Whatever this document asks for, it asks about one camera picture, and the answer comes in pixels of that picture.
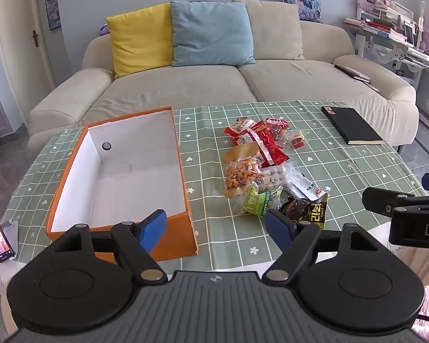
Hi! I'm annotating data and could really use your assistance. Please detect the black and yellow snack packet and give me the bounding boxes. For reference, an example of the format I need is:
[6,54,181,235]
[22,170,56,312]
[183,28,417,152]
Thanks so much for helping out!
[278,195,329,231]

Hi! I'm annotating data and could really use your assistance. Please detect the white packet with red label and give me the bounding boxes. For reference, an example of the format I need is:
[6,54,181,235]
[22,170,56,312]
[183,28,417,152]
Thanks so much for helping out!
[285,171,328,201]

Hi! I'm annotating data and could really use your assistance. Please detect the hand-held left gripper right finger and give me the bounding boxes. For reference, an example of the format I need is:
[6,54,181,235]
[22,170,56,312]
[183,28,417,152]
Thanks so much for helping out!
[263,208,380,283]

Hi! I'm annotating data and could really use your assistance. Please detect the clear packet of white balls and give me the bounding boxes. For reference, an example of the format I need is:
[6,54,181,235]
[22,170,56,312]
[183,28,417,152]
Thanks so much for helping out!
[259,162,298,188]

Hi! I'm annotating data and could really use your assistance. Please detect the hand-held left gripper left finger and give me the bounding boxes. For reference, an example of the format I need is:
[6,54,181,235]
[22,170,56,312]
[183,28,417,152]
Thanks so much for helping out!
[53,209,168,284]

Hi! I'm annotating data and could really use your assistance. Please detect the orange cardboard box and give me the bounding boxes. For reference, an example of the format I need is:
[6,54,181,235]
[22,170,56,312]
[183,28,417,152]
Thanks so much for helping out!
[46,106,199,262]

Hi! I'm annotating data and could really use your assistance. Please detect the small dark red snack packet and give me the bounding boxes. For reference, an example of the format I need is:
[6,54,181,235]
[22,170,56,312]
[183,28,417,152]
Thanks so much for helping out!
[265,117,290,131]

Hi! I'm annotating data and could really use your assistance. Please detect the grey phone stand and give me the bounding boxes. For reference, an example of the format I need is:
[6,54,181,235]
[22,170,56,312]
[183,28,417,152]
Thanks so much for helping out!
[0,219,19,258]

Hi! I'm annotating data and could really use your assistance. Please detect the small clear red candy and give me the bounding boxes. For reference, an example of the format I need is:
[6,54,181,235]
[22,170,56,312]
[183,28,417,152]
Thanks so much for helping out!
[287,130,307,149]

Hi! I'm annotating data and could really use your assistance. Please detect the beige sofa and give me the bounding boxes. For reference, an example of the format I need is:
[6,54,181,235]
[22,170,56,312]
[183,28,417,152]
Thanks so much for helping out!
[27,0,421,151]

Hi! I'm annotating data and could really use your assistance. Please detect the black notebook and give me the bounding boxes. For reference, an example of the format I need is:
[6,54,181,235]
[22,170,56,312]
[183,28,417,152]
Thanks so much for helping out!
[321,106,385,146]

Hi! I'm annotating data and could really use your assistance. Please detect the dark book on sofa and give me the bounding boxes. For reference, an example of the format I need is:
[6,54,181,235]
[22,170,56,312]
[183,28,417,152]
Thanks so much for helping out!
[334,64,372,83]

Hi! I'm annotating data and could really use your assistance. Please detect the large red snack packet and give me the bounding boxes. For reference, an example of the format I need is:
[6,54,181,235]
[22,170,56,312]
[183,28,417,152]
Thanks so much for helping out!
[237,129,290,168]

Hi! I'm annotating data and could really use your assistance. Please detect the green snack packet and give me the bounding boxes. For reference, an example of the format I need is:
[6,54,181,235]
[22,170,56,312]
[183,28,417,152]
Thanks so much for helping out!
[241,184,284,217]

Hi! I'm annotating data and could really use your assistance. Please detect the white cluttered desk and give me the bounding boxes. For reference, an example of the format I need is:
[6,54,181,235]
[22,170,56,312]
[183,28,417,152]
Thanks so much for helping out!
[343,0,429,81]

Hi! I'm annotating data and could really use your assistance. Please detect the wall poster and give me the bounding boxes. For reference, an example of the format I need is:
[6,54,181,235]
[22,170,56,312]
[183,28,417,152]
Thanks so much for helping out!
[44,0,62,31]

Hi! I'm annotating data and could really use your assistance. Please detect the white door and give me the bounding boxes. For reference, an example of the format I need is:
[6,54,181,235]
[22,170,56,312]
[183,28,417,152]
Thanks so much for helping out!
[0,0,58,91]

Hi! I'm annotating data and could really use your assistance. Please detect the beige pillow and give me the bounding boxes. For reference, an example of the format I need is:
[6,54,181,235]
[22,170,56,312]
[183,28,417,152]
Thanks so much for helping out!
[231,0,305,61]

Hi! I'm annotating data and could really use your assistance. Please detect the green checked tablecloth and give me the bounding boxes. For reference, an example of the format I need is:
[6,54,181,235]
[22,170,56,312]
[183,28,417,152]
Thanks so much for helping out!
[2,99,429,269]

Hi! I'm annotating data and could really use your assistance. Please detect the brown bag of coated peanuts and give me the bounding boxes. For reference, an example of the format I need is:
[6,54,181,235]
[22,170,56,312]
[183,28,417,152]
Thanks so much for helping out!
[223,142,265,199]

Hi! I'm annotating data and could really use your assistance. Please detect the light blue pillow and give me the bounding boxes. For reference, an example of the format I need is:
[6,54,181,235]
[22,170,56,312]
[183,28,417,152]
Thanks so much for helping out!
[170,0,257,67]

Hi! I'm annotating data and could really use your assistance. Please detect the stack of books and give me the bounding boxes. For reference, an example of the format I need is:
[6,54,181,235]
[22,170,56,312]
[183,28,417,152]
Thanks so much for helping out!
[344,17,409,41]

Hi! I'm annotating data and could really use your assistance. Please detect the yellow pillow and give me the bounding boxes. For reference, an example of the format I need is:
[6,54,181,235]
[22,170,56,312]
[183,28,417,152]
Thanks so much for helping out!
[105,3,174,79]

